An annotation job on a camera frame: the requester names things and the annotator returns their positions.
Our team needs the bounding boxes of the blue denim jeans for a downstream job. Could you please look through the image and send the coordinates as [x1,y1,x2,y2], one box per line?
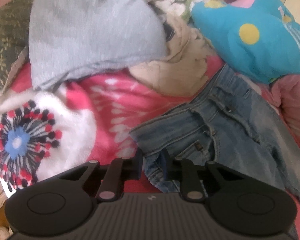
[130,66,300,202]

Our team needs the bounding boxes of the red floral bed blanket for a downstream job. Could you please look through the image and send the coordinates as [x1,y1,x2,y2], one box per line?
[0,63,189,197]

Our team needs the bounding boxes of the pink floral duvet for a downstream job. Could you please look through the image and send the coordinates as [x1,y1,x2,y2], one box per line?
[231,0,300,145]

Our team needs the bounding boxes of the beige garment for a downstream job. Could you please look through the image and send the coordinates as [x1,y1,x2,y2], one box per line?
[129,14,223,97]

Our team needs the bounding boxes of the dark floral pillow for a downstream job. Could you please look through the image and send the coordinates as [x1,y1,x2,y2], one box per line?
[0,0,33,95]

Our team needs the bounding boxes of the light blue sweatshirt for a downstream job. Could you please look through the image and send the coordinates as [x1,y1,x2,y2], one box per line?
[29,0,167,90]

